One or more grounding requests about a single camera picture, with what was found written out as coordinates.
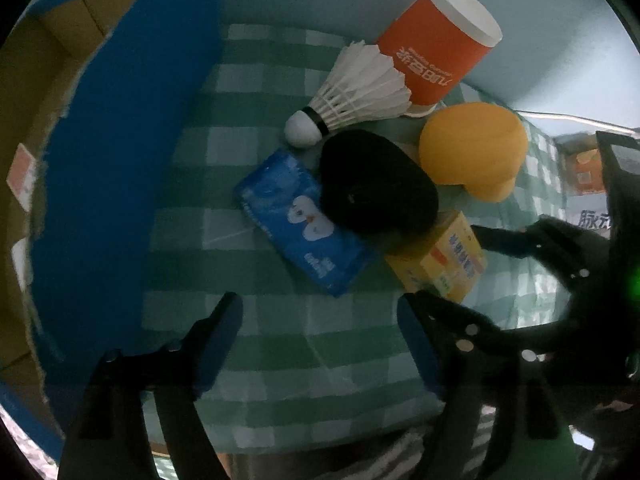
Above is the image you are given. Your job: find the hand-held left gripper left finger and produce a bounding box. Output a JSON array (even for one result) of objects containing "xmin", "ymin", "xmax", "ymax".
[{"xmin": 57, "ymin": 291, "xmax": 244, "ymax": 480}]

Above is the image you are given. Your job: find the green checked tablecloth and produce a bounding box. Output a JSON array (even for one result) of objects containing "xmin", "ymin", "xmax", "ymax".
[{"xmin": 142, "ymin": 22, "xmax": 571, "ymax": 456}]

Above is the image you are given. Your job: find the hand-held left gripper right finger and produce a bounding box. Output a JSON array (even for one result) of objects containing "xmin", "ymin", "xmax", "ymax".
[{"xmin": 397, "ymin": 291, "xmax": 566, "ymax": 480}]

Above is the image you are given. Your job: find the orange printed box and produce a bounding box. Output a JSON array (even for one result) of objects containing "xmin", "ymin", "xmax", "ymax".
[{"xmin": 564, "ymin": 132, "xmax": 612, "ymax": 197}]

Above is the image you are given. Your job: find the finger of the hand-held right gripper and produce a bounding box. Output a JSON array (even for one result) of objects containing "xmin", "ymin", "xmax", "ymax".
[
  {"xmin": 471, "ymin": 215, "xmax": 601, "ymax": 286},
  {"xmin": 450, "ymin": 305, "xmax": 581, "ymax": 353}
]

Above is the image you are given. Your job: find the white cable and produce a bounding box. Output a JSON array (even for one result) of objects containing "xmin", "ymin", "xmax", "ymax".
[{"xmin": 512, "ymin": 108, "xmax": 640, "ymax": 135}]

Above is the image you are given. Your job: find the yellow mushroom-shaped toy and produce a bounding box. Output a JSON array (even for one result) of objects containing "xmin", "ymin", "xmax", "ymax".
[{"xmin": 419, "ymin": 101, "xmax": 529, "ymax": 204}]

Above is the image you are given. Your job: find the white packet with blue print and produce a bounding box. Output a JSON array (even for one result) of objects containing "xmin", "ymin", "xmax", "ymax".
[{"xmin": 566, "ymin": 194, "xmax": 618, "ymax": 233}]

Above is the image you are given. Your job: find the white feather shuttlecock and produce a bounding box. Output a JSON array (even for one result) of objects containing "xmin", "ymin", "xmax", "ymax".
[{"xmin": 284, "ymin": 40, "xmax": 413, "ymax": 150}]

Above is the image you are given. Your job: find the yellow carton box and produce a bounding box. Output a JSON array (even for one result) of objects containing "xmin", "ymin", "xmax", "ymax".
[{"xmin": 384, "ymin": 210, "xmax": 488, "ymax": 305}]

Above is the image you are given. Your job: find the cardboard box with blue edges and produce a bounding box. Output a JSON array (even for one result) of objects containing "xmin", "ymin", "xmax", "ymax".
[{"xmin": 0, "ymin": 0, "xmax": 221, "ymax": 461}]

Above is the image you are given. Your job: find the orange paper cup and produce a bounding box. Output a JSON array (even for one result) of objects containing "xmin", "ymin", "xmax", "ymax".
[{"xmin": 376, "ymin": 0, "xmax": 503, "ymax": 117}]

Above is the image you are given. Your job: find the green striped cloth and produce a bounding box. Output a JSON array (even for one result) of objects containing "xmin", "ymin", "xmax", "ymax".
[{"xmin": 387, "ymin": 410, "xmax": 501, "ymax": 480}]

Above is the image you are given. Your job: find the blue tissue packet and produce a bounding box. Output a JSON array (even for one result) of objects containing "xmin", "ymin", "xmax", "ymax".
[{"xmin": 233, "ymin": 149, "xmax": 373, "ymax": 297}]

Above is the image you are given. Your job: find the black oval pouch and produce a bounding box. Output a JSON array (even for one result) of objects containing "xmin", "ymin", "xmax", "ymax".
[{"xmin": 319, "ymin": 129, "xmax": 440, "ymax": 239}]

